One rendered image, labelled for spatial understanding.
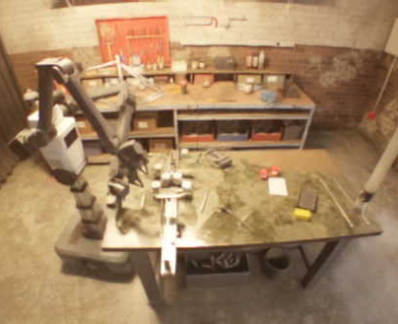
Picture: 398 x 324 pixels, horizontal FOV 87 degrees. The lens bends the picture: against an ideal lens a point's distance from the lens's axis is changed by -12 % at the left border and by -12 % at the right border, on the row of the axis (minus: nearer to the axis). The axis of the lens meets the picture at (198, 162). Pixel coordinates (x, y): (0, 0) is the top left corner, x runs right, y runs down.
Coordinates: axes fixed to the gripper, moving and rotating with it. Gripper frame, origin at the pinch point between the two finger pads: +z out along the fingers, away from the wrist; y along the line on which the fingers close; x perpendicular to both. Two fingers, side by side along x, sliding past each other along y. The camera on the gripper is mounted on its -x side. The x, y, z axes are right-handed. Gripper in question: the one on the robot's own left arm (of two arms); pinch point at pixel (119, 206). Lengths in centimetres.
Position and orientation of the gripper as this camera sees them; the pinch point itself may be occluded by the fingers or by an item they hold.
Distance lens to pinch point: 139.9
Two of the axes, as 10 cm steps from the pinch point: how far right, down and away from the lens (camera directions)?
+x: -0.5, -6.2, 7.8
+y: 10.0, -0.3, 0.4
